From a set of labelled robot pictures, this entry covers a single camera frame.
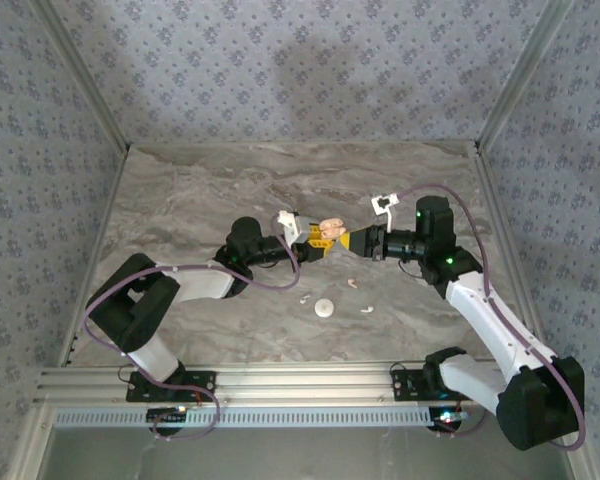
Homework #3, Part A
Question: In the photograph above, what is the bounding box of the black controller board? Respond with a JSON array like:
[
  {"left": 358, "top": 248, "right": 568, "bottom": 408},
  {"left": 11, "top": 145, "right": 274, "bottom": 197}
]
[
  {"left": 428, "top": 406, "right": 470, "bottom": 435},
  {"left": 147, "top": 406, "right": 189, "bottom": 435}
]

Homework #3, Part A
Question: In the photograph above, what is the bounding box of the grey metal sheet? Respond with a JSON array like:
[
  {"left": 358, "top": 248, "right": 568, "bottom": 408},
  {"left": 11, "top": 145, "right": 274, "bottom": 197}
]
[{"left": 37, "top": 427, "right": 581, "bottom": 480}]

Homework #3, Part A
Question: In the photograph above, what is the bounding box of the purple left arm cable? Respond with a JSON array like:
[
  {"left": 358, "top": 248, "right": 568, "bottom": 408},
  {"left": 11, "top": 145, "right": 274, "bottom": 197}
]
[{"left": 81, "top": 242, "right": 302, "bottom": 442}]

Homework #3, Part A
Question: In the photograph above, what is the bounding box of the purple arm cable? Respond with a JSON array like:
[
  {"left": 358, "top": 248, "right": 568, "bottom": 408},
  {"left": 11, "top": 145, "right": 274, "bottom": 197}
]
[
  {"left": 81, "top": 242, "right": 302, "bottom": 442},
  {"left": 394, "top": 182, "right": 589, "bottom": 452}
]

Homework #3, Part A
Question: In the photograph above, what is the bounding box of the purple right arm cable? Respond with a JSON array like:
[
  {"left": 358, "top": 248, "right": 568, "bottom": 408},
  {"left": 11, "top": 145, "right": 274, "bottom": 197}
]
[{"left": 394, "top": 182, "right": 589, "bottom": 452}]

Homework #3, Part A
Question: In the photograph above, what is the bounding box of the aluminium table side rail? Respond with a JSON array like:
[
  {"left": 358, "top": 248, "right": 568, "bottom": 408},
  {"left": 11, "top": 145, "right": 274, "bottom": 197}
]
[
  {"left": 57, "top": 144, "right": 131, "bottom": 369},
  {"left": 472, "top": 142, "right": 541, "bottom": 351}
]

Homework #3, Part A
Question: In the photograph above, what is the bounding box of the long aluminium base rail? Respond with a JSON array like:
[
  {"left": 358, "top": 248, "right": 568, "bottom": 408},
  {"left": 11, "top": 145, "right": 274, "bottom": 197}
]
[{"left": 34, "top": 362, "right": 576, "bottom": 406}]

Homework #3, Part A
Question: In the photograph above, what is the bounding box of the grey slotted cable duct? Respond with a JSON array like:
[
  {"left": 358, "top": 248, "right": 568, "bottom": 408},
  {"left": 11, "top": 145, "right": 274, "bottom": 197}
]
[{"left": 53, "top": 404, "right": 481, "bottom": 430}]

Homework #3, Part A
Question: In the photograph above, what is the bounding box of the aluminium frame post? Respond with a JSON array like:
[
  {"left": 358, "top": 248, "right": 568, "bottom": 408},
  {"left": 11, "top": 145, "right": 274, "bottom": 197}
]
[
  {"left": 29, "top": 0, "right": 131, "bottom": 151},
  {"left": 474, "top": 0, "right": 576, "bottom": 151}
]

